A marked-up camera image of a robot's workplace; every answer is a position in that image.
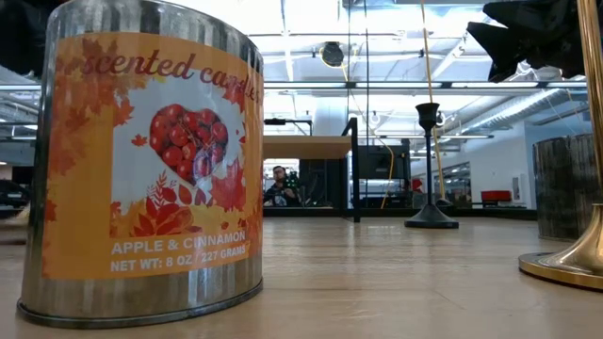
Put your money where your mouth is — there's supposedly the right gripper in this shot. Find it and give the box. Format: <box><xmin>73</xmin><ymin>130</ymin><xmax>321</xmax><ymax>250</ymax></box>
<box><xmin>465</xmin><ymin>0</ymin><xmax>589</xmax><ymax>84</ymax></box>

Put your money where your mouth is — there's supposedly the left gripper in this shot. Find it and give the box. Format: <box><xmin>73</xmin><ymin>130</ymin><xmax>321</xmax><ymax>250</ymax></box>
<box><xmin>0</xmin><ymin>0</ymin><xmax>63</xmax><ymax>79</ymax></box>

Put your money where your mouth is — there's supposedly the orange cup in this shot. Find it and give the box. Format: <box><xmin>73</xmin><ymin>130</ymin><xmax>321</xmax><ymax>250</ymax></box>
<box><xmin>16</xmin><ymin>0</ymin><xmax>265</xmax><ymax>330</ymax></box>
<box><xmin>531</xmin><ymin>133</ymin><xmax>602</xmax><ymax>244</ymax></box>

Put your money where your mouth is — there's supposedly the black candlestick holder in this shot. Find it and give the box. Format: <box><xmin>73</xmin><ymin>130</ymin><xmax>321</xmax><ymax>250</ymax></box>
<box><xmin>403</xmin><ymin>102</ymin><xmax>461</xmax><ymax>231</ymax></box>

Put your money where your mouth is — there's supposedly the tall gold candlestick holder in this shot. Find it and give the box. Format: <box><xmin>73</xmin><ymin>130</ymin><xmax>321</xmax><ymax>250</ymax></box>
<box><xmin>517</xmin><ymin>0</ymin><xmax>603</xmax><ymax>292</ymax></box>

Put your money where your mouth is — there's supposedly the red box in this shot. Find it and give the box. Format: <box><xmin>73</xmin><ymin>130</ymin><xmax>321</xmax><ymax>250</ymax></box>
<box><xmin>481</xmin><ymin>189</ymin><xmax>513</xmax><ymax>204</ymax></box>

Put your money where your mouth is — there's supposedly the black equipment cabinet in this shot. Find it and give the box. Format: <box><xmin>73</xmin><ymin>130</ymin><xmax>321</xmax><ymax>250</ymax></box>
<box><xmin>356</xmin><ymin>143</ymin><xmax>412</xmax><ymax>209</ymax></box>

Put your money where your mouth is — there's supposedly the person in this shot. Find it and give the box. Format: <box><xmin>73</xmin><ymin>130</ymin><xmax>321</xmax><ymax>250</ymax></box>
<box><xmin>263</xmin><ymin>165</ymin><xmax>303</xmax><ymax>208</ymax></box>

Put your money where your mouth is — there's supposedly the yellow hanging cable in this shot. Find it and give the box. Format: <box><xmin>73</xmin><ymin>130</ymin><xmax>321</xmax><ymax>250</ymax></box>
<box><xmin>418</xmin><ymin>0</ymin><xmax>454</xmax><ymax>209</ymax></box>

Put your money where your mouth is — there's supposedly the black hanging cable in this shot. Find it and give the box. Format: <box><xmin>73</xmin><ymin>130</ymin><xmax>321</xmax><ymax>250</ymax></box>
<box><xmin>363</xmin><ymin>0</ymin><xmax>371</xmax><ymax>208</ymax></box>

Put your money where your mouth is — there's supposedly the black ceiling cord reel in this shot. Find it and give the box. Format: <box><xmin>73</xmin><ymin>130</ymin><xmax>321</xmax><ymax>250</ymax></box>
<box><xmin>320</xmin><ymin>40</ymin><xmax>346</xmax><ymax>69</ymax></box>

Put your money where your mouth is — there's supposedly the thin yellow cable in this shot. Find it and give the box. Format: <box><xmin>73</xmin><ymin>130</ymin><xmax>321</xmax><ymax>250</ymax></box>
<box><xmin>380</xmin><ymin>137</ymin><xmax>396</xmax><ymax>210</ymax></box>

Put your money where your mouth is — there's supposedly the black table frame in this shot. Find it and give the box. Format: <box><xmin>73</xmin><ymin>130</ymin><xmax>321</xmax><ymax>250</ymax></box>
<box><xmin>262</xmin><ymin>205</ymin><xmax>539</xmax><ymax>221</ymax></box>

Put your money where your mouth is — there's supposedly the wooden shelf black frame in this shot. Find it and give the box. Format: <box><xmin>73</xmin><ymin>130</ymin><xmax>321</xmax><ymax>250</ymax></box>
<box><xmin>262</xmin><ymin>117</ymin><xmax>362</xmax><ymax>224</ymax></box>

